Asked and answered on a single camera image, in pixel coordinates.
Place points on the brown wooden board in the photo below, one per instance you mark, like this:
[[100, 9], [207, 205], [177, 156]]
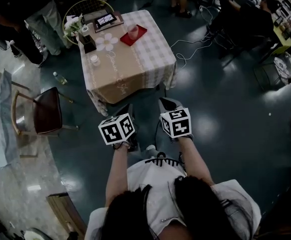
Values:
[[119, 19]]

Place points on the red tray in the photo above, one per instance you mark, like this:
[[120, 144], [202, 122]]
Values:
[[141, 31]]

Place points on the small white candle jar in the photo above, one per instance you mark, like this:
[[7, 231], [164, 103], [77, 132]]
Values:
[[95, 60]]

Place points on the table with grey cloth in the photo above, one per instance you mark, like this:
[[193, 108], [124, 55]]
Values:
[[0, 134]]

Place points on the yellow table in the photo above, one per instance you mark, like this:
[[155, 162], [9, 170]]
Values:
[[284, 41]]

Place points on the person's white shirt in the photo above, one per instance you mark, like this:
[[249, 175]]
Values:
[[158, 191]]

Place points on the wooden cabinet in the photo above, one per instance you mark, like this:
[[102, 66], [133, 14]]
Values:
[[65, 214]]

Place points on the person's white shoe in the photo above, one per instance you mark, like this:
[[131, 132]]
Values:
[[151, 148]]

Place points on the wooden chair with brown seat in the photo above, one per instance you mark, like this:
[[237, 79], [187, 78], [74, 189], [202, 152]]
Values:
[[48, 111]]

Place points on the white flower bouquet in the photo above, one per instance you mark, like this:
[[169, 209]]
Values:
[[73, 26]]

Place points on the person's right forearm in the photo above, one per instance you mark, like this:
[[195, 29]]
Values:
[[194, 159]]

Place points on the clear plastic bottle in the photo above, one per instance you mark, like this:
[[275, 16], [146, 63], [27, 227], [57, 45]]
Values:
[[60, 78]]

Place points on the white tape roll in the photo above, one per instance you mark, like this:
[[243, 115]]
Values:
[[85, 29]]

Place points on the black tablet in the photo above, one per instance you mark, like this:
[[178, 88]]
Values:
[[105, 19]]

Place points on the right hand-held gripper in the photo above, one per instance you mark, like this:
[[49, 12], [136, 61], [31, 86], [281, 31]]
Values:
[[176, 124]]

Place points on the person's left forearm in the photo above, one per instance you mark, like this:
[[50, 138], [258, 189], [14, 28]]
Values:
[[116, 174]]

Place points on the black box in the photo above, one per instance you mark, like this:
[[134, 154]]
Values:
[[88, 44]]

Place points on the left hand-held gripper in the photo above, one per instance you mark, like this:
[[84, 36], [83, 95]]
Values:
[[116, 130]]

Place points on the table with checked tablecloth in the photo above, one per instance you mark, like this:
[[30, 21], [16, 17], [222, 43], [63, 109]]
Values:
[[155, 56]]

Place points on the beige table runner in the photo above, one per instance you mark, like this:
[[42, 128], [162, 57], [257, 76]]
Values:
[[115, 76]]

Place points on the translucent pink cup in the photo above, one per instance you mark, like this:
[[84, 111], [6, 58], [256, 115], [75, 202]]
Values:
[[132, 32]]

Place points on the black metal stool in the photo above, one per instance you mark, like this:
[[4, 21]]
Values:
[[268, 74]]

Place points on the white flower-shaped mat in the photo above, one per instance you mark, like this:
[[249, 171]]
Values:
[[106, 42]]

